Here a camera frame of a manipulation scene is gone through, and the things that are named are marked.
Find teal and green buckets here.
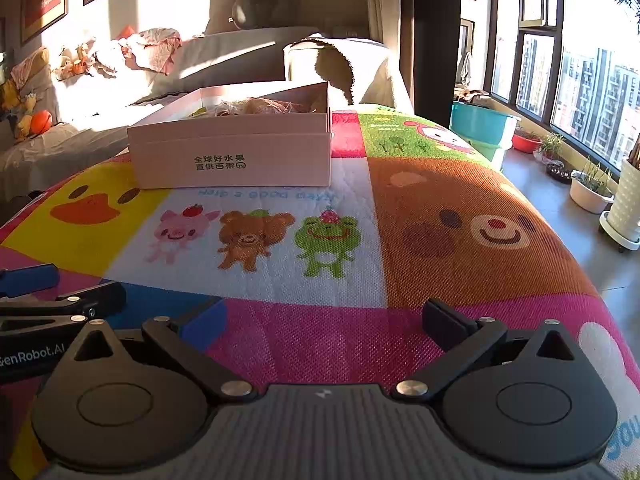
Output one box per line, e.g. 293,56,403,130
450,101,522,171

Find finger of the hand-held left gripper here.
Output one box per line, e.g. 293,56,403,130
0,281,127,335
0,263,60,298

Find grey neck pillow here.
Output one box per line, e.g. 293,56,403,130
231,0,301,31

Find small green potted plant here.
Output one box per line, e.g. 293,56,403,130
537,132,566,166

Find white pot with grass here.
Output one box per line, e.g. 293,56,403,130
570,157,615,214

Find small plush toys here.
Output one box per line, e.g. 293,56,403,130
55,45,96,81

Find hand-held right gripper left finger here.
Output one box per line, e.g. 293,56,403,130
72,296,257,402

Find grey sofa pillow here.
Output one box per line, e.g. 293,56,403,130
165,26,321,93

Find dark framed window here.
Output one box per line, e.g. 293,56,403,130
460,0,640,171

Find beige covered sofa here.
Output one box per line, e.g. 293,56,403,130
0,25,416,211

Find beige curtain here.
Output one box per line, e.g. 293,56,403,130
362,0,416,46

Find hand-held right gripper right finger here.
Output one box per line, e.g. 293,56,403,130
392,299,576,402

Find red plant pot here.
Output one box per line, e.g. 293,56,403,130
512,130,543,153

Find yellow plush toy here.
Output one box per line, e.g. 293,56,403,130
0,77,38,141

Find pink crumpled cloth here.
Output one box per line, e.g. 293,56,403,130
95,29,182,76

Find tall white planter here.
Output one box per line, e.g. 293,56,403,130
602,157,640,251

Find round bun clear packet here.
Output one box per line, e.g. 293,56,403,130
235,96,301,114

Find cartoon printed blanket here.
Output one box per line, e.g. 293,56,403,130
0,102,640,480

